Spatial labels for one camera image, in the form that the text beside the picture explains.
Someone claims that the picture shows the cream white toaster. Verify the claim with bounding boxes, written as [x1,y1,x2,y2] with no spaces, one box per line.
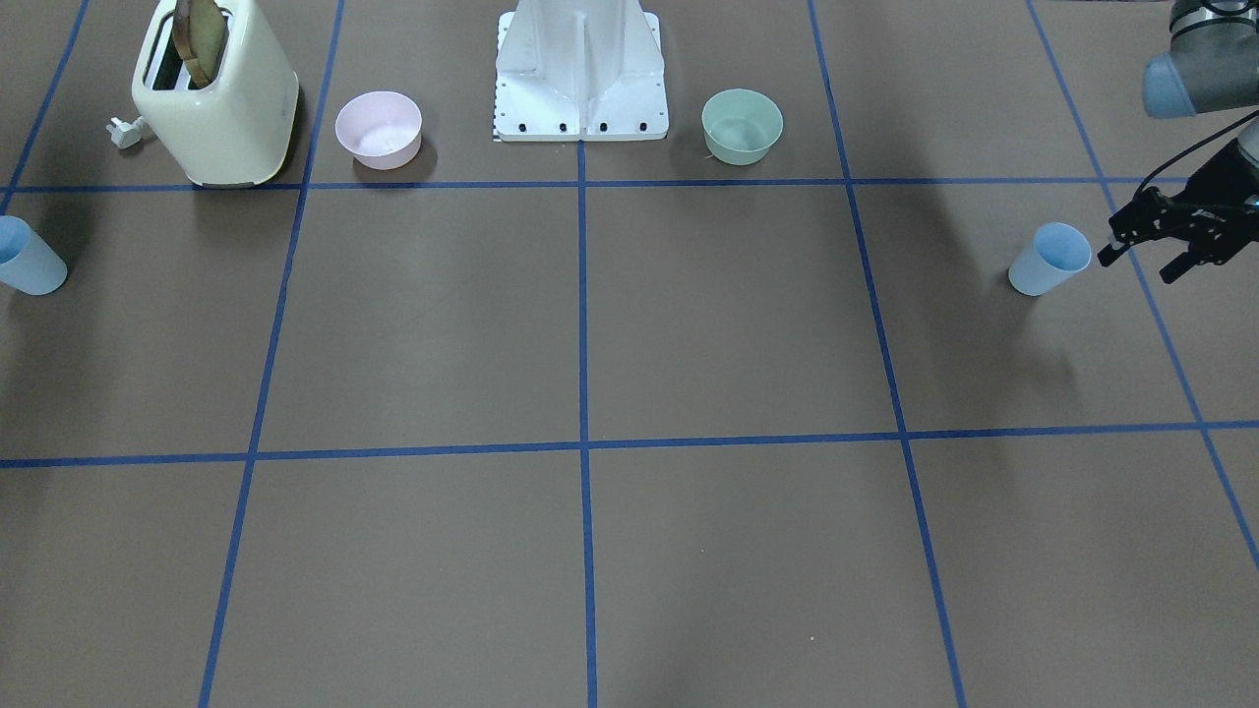
[131,1,300,188]

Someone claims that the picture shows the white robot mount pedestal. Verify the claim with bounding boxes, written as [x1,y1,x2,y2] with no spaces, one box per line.
[492,1,670,144]

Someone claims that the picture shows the light blue cup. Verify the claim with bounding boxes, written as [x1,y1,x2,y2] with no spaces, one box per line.
[1007,220,1093,297]
[1,215,69,296]

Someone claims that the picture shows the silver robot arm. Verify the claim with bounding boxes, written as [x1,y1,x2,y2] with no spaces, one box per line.
[1097,1,1258,285]

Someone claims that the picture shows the white power plug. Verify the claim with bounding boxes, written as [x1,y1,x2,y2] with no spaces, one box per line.
[106,116,149,149]

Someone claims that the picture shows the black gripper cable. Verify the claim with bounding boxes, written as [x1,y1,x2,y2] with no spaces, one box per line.
[1131,108,1259,212]

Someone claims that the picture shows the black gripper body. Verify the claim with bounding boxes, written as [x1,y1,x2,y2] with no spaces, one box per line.
[1109,139,1258,267]

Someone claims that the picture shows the pink plastic bowl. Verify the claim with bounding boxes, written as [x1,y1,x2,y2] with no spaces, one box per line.
[334,89,423,171]

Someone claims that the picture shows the brown toast slice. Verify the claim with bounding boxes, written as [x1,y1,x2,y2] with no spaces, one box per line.
[171,0,228,89]

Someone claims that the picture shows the green plastic bowl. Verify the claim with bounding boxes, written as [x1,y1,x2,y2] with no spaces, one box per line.
[700,88,784,166]

